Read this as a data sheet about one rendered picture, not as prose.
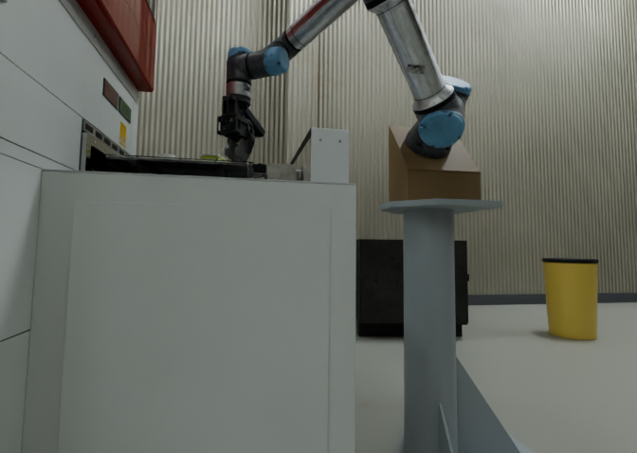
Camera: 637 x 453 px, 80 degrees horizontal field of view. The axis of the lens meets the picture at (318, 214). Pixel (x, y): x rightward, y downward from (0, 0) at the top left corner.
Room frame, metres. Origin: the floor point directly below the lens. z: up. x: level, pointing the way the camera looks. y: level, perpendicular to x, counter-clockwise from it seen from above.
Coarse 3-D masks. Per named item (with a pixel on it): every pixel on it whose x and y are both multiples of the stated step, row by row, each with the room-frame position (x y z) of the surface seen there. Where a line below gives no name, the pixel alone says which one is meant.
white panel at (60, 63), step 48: (0, 0) 0.56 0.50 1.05; (48, 0) 0.69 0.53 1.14; (0, 48) 0.57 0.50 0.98; (48, 48) 0.70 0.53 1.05; (96, 48) 0.92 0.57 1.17; (0, 96) 0.58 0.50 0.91; (48, 96) 0.72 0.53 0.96; (96, 96) 0.94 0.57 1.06; (0, 144) 0.59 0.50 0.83; (48, 144) 0.73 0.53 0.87
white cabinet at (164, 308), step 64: (64, 192) 0.72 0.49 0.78; (128, 192) 0.74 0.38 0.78; (192, 192) 0.76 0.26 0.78; (256, 192) 0.79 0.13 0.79; (320, 192) 0.82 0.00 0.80; (64, 256) 0.72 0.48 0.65; (128, 256) 0.74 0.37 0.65; (192, 256) 0.76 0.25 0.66; (256, 256) 0.79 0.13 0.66; (320, 256) 0.81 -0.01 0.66; (64, 320) 0.72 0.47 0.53; (128, 320) 0.74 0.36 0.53; (192, 320) 0.76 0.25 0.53; (256, 320) 0.79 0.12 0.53; (320, 320) 0.81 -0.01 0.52; (64, 384) 0.72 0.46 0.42; (128, 384) 0.74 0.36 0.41; (192, 384) 0.76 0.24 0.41; (256, 384) 0.79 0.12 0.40; (320, 384) 0.81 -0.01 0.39; (64, 448) 0.72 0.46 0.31; (128, 448) 0.74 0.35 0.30; (192, 448) 0.76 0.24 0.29; (256, 448) 0.79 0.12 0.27; (320, 448) 0.81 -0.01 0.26
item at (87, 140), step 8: (88, 136) 0.88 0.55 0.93; (88, 144) 0.88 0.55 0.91; (96, 144) 0.93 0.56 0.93; (104, 144) 0.98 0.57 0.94; (80, 152) 0.87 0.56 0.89; (88, 152) 0.89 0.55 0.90; (96, 152) 0.97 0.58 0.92; (104, 152) 0.99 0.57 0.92; (112, 152) 1.04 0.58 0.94; (80, 160) 0.87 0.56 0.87; (88, 160) 0.89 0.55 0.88; (112, 160) 1.07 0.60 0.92; (80, 168) 0.87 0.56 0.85; (88, 168) 0.89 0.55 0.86; (96, 168) 0.94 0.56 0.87
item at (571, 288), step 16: (544, 272) 3.07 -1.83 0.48; (560, 272) 2.92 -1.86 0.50; (576, 272) 2.86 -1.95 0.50; (592, 272) 2.86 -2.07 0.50; (560, 288) 2.93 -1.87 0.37; (576, 288) 2.86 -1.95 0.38; (592, 288) 2.86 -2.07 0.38; (560, 304) 2.93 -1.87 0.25; (576, 304) 2.87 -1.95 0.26; (592, 304) 2.87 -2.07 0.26; (560, 320) 2.94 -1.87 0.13; (576, 320) 2.88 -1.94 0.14; (592, 320) 2.87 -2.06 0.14; (560, 336) 2.96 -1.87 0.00; (576, 336) 2.88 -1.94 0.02; (592, 336) 2.88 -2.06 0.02
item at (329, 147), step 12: (312, 132) 0.87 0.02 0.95; (324, 132) 0.88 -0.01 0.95; (336, 132) 0.88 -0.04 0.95; (348, 132) 0.89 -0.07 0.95; (312, 144) 0.87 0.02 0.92; (324, 144) 0.88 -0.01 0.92; (336, 144) 0.88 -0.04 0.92; (348, 144) 0.89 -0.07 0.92; (312, 156) 0.87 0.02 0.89; (324, 156) 0.88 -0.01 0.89; (336, 156) 0.88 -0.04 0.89; (348, 156) 0.89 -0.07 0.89; (312, 168) 0.87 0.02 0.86; (324, 168) 0.88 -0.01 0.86; (336, 168) 0.88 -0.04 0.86; (348, 168) 0.89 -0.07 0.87; (312, 180) 0.87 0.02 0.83; (324, 180) 0.88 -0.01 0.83; (336, 180) 0.88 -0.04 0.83; (348, 180) 0.89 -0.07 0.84
